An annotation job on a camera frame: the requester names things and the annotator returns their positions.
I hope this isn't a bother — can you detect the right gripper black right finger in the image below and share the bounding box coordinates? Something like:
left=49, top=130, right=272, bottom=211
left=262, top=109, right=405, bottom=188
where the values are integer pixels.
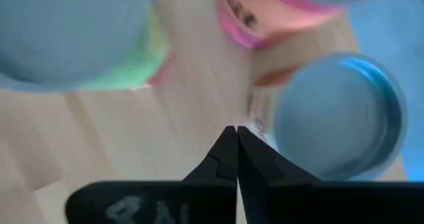
left=237, top=126, right=424, bottom=224

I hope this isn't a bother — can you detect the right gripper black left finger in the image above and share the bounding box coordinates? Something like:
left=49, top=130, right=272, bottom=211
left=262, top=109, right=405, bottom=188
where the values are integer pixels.
left=65, top=126, right=239, bottom=224

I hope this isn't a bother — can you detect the diced tomatoes food can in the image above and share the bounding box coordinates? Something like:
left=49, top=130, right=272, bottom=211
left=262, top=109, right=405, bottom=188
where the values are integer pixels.
left=251, top=51, right=409, bottom=182

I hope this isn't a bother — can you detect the red label food can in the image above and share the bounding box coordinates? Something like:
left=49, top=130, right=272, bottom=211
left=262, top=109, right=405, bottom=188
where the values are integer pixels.
left=217, top=0, right=392, bottom=51

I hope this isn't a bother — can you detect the mixed fruit food can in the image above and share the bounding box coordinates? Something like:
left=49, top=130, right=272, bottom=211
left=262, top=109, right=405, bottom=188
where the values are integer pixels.
left=0, top=0, right=172, bottom=93

